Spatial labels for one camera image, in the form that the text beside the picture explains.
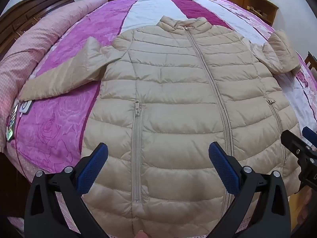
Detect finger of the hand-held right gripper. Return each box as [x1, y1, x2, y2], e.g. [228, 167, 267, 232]
[281, 129, 317, 165]
[302, 126, 317, 150]

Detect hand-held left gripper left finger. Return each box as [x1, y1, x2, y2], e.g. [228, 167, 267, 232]
[23, 142, 109, 238]

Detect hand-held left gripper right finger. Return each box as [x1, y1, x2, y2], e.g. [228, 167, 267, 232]
[208, 142, 291, 238]

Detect beige puffer jacket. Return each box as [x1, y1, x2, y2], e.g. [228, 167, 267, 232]
[18, 15, 302, 238]

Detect person's right hand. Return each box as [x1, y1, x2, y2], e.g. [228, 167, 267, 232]
[297, 186, 314, 231]

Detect wooden chair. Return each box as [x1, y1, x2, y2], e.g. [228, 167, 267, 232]
[304, 52, 317, 74]

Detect white blanket controller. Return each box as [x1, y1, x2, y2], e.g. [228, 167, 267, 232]
[19, 101, 34, 117]

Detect smartphone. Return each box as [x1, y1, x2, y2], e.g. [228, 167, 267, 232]
[5, 103, 20, 143]

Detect small items on cabinet shelf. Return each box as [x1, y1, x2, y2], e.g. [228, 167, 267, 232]
[246, 6, 267, 17]

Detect pink rolled quilt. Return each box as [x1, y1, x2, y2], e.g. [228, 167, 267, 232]
[0, 0, 108, 152]

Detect pink striped floral bedspread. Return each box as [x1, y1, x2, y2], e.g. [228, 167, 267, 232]
[5, 0, 317, 238]

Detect dark wooden headboard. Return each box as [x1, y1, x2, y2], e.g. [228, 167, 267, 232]
[0, 0, 74, 55]

